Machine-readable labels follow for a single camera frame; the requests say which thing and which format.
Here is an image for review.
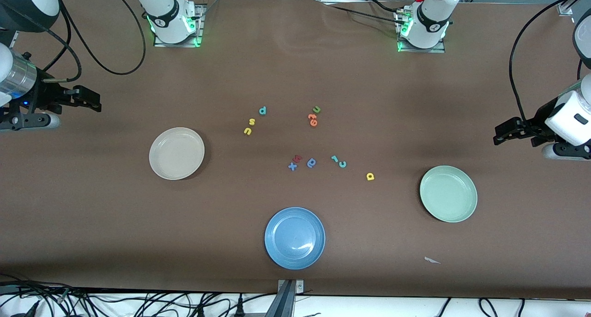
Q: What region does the metal table edge bracket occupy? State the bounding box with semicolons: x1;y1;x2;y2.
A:
277;279;304;317

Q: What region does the beige brown plate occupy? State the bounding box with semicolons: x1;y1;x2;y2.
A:
149;127;205;180

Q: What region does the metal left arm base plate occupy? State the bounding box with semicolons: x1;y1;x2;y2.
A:
396;10;446;54

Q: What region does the blue plate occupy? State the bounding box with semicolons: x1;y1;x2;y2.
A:
264;207;326;270

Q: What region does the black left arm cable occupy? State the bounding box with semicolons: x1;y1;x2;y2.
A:
509;0;591;128

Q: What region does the black base cable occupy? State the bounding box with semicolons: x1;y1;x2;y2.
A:
367;0;409;15
329;5;409;27

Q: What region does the thick black floor cable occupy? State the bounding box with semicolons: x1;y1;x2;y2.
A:
0;280;70;295

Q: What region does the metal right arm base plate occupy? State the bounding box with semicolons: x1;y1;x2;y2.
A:
153;3;205;48

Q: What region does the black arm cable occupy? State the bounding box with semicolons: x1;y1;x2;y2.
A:
0;0;147;83
509;0;591;128

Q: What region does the pale green plate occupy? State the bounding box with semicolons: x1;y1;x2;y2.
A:
419;165;478;223

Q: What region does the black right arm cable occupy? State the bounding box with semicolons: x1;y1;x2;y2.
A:
0;0;147;83

